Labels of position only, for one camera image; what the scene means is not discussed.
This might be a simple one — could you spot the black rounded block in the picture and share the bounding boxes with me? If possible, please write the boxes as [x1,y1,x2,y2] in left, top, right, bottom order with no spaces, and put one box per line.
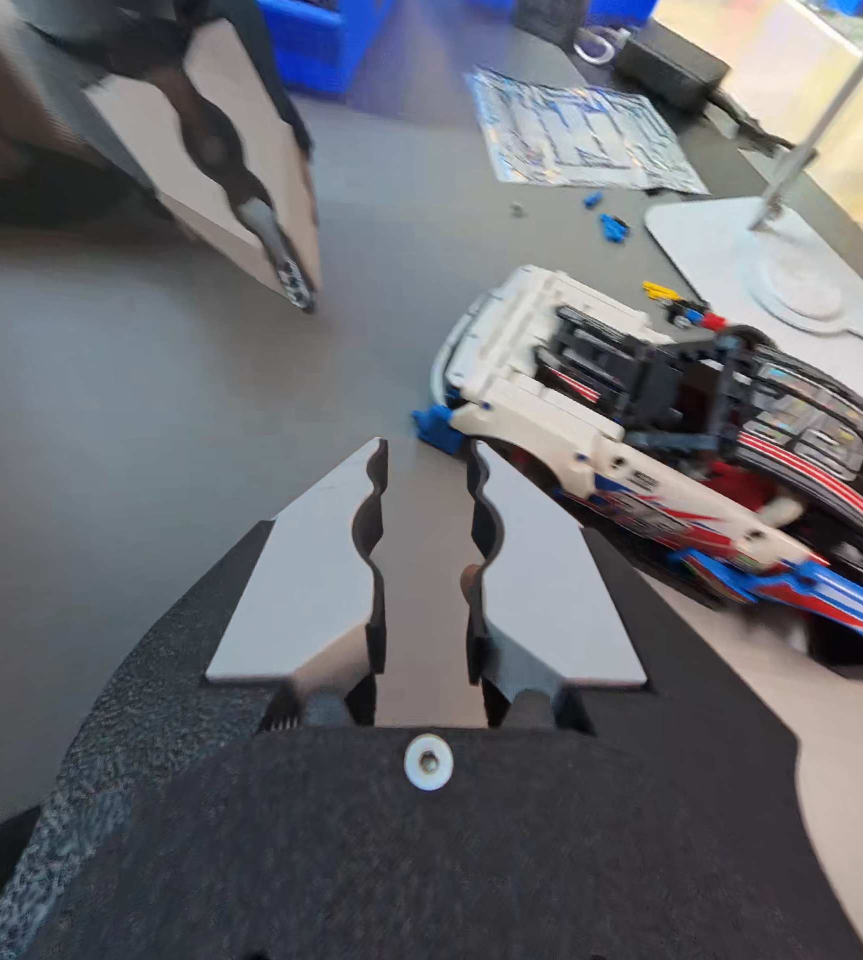
[514,0,590,50]

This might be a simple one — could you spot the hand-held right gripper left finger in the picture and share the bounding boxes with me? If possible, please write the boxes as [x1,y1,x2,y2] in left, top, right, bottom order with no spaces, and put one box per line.
[205,437,391,684]

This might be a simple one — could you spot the red and black toy pins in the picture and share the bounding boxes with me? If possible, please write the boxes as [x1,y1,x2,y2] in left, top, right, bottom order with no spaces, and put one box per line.
[667,298,729,333]

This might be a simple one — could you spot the grey desk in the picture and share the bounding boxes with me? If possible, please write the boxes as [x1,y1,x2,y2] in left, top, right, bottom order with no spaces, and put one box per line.
[0,0,863,960]

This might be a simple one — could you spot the blue plastic bin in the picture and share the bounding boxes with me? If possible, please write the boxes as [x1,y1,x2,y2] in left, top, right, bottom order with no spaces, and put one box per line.
[255,0,403,97]
[587,0,659,30]

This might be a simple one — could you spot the black power cable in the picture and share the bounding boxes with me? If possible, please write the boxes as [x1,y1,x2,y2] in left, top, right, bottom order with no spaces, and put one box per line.
[709,90,815,159]

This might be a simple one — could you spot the holographic sticker sheet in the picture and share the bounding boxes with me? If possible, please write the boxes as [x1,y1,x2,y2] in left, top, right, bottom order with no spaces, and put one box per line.
[465,66,710,195]

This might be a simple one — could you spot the white coiled cable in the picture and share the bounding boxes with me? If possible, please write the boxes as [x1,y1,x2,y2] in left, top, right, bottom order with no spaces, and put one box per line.
[572,24,631,65]

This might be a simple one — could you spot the black power adapter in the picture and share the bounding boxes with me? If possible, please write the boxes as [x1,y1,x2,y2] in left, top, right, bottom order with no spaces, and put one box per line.
[615,18,733,114]

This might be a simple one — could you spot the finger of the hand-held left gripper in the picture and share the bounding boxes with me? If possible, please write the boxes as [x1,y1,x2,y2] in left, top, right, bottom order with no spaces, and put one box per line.
[184,16,323,310]
[82,69,316,312]

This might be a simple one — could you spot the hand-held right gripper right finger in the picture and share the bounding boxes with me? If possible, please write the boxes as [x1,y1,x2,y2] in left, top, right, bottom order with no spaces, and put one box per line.
[465,441,650,687]

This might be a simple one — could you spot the white book stand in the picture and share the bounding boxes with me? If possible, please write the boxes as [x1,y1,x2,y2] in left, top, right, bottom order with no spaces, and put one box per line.
[645,0,863,417]

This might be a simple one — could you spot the toy brick race car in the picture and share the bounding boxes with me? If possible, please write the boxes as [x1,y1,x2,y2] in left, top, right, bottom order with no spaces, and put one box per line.
[412,264,863,680]

